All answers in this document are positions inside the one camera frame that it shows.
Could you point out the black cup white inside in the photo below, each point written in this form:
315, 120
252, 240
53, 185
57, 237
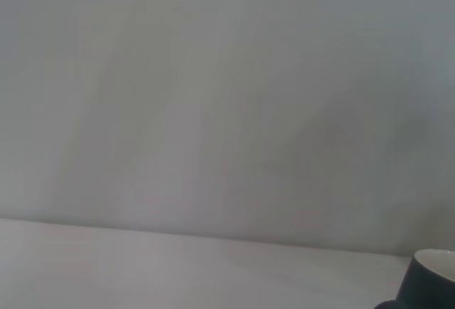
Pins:
423, 287

